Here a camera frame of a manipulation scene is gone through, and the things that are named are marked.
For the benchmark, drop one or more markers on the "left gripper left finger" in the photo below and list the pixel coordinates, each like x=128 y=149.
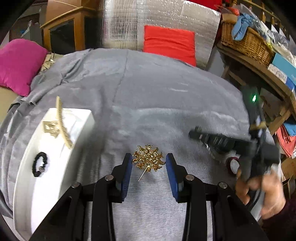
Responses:
x=67 y=219

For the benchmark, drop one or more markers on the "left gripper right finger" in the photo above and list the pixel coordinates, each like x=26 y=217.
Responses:
x=230 y=218

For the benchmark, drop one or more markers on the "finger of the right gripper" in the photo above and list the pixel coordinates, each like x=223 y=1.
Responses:
x=221 y=143

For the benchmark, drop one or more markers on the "black beaded scrunchie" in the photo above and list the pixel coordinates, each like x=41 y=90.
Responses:
x=39 y=164

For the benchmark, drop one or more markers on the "gold brooch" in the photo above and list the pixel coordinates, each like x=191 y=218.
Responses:
x=147 y=158

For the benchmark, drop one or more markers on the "cream hair claw clip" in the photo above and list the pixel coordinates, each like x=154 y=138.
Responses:
x=56 y=127

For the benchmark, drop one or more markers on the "right hand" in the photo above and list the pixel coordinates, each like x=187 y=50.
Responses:
x=270 y=183

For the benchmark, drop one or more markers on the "white tray box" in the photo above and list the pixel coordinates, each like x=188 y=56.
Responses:
x=34 y=196

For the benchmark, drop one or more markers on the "wooden shelf rack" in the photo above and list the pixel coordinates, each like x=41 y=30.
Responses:
x=287 y=107

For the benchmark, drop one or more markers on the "grey blanket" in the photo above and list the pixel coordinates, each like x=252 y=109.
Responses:
x=136 y=98

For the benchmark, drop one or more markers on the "teal box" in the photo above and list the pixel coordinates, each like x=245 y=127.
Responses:
x=285 y=66

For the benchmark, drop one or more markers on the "wicker basket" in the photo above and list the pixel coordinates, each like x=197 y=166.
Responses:
x=252 y=45

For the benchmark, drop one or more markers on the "red cushion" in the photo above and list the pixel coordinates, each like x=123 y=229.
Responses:
x=174 y=43

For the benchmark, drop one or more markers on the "blue cloth in basket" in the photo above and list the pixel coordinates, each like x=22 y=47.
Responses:
x=239 y=29

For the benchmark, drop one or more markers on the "red bed cover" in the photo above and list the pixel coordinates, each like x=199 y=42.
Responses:
x=212 y=4

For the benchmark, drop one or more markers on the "beige leather sofa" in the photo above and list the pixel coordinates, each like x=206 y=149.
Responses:
x=8 y=96

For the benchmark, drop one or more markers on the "silver foil insulation sheet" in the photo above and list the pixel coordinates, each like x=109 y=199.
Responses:
x=123 y=23

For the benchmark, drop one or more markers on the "magenta pillow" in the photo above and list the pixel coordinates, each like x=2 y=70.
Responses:
x=21 y=60

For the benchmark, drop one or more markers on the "wooden cabinet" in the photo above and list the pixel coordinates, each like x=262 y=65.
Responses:
x=71 y=26

